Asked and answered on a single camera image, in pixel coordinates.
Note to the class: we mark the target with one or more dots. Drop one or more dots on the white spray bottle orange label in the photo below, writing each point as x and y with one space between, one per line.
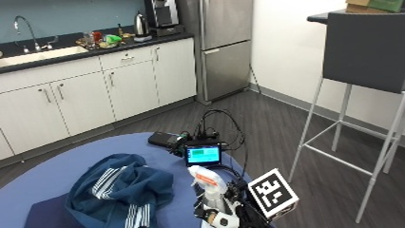
202 178

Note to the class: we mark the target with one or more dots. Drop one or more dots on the white cube of black markers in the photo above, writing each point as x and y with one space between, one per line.
271 193

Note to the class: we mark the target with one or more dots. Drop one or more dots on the small screen device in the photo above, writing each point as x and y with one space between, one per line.
202 155

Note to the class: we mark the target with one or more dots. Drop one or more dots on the blue garment with white stripes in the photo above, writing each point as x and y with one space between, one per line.
121 193

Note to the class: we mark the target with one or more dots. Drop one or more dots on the black flat box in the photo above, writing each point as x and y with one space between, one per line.
161 138

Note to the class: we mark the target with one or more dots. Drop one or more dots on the white kitchen cabinets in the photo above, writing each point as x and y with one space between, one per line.
126 85

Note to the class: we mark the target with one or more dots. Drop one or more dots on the stainless steel fridge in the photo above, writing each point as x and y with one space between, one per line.
225 47

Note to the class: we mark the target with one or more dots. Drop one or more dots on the tray of snacks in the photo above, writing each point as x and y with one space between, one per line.
98 44

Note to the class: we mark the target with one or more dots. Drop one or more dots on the green packet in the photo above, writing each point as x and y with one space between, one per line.
112 39

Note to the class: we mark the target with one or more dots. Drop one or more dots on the steel electric kettle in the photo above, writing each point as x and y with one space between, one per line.
140 27

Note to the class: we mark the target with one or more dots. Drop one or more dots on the red jar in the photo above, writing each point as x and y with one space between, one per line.
96 36

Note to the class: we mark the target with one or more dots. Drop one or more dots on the grey bar stool white legs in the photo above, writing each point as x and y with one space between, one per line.
365 50

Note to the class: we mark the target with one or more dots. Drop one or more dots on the black coffee machine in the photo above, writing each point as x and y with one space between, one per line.
164 15

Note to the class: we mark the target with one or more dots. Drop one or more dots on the white kitchen sink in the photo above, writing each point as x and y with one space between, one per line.
37 56

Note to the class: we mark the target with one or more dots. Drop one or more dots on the chrome side tap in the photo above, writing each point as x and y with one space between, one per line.
50 42

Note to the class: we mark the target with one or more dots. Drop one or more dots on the black kitchen countertop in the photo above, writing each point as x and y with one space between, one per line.
50 42

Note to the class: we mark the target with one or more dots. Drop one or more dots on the dark high table top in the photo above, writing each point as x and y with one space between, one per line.
319 17

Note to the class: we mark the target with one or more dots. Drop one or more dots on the chrome curved faucet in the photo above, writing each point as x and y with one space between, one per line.
29 30

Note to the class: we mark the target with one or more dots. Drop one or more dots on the brown cardboard box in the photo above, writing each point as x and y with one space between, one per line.
357 6

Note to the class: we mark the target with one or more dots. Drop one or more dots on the green box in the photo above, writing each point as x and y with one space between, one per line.
385 4

